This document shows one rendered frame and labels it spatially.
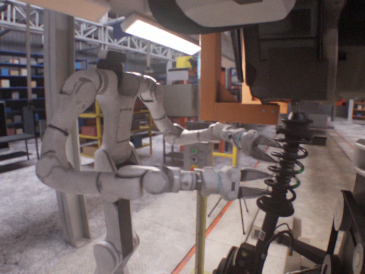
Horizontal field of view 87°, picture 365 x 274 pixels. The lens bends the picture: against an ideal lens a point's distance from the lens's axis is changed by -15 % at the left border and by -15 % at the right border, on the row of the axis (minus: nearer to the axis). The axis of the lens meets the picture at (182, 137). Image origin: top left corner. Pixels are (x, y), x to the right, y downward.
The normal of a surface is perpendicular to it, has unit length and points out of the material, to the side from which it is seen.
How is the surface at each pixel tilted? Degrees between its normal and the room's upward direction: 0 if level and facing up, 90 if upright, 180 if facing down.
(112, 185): 84
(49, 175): 71
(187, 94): 90
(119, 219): 91
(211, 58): 90
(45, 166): 61
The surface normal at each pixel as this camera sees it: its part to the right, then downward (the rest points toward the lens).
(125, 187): -0.15, 0.11
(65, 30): 0.88, 0.08
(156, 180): 0.23, 0.04
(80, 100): 0.69, 0.42
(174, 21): -0.48, 0.15
